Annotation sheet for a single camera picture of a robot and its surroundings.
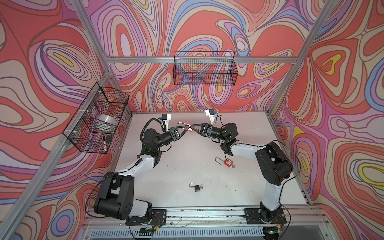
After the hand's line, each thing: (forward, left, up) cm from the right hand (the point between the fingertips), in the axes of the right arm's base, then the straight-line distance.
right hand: (191, 130), depth 75 cm
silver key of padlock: (-8, -26, -27) cm, 38 cm away
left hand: (-1, +1, +2) cm, 2 cm away
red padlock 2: (-6, -22, -26) cm, 34 cm away
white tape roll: (+1, +41, +7) cm, 41 cm away
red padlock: (-1, 0, +2) cm, 2 cm away
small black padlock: (-20, -2, -27) cm, 33 cm away
